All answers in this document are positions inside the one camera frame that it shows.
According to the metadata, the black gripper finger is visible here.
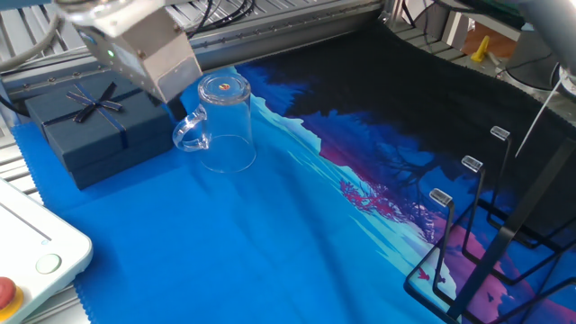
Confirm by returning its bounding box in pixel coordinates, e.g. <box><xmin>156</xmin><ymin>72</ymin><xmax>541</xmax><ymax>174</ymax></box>
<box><xmin>166</xmin><ymin>94</ymin><xmax>189</xmax><ymax>122</ymax></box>

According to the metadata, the grey black Schunk gripper body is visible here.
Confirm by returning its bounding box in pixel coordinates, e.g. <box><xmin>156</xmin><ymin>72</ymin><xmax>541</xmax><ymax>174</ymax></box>
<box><xmin>53</xmin><ymin>0</ymin><xmax>204</xmax><ymax>104</ymax></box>

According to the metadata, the clear glass cup with handle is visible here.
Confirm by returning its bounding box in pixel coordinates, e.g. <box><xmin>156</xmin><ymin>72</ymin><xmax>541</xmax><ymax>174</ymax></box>
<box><xmin>172</xmin><ymin>71</ymin><xmax>257</xmax><ymax>175</ymax></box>

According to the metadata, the black metal cup rack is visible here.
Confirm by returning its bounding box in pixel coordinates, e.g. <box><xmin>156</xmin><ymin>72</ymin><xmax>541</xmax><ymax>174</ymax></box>
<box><xmin>403</xmin><ymin>125</ymin><xmax>576</xmax><ymax>324</ymax></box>

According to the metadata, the dark blue ribboned gift box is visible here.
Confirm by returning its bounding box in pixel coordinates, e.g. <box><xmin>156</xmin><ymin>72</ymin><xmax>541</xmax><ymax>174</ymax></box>
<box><xmin>24</xmin><ymin>71</ymin><xmax>176</xmax><ymax>191</ymax></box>

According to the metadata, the blue landscape printed cloth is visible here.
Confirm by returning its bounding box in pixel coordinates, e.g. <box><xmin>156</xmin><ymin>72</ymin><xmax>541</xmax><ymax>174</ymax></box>
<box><xmin>11</xmin><ymin>22</ymin><xmax>576</xmax><ymax>324</ymax></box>

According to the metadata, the white teach pendant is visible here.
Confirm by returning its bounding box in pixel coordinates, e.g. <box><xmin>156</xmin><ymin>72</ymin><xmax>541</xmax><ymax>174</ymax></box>
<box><xmin>0</xmin><ymin>177</ymin><xmax>95</xmax><ymax>324</ymax></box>

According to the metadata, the yellow plastic cone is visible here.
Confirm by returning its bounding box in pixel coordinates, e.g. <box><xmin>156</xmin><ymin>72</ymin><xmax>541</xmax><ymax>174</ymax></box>
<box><xmin>470</xmin><ymin>34</ymin><xmax>491</xmax><ymax>64</ymax></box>

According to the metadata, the black cable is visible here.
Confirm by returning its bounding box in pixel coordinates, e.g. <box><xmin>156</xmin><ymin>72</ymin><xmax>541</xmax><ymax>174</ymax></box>
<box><xmin>186</xmin><ymin>0</ymin><xmax>257</xmax><ymax>40</ymax></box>
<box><xmin>0</xmin><ymin>94</ymin><xmax>31</xmax><ymax>119</ymax></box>

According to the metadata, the thick grey cable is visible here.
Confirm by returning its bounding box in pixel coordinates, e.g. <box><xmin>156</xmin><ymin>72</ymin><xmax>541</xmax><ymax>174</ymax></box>
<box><xmin>0</xmin><ymin>13</ymin><xmax>62</xmax><ymax>73</ymax></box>

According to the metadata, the beige frame post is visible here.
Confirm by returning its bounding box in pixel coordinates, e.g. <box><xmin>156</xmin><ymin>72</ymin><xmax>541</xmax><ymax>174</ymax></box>
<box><xmin>443</xmin><ymin>11</ymin><xmax>470</xmax><ymax>46</ymax></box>

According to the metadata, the white cable tie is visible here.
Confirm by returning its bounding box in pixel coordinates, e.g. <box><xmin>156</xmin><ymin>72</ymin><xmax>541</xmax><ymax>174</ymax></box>
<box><xmin>515</xmin><ymin>78</ymin><xmax>563</xmax><ymax>158</ymax></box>

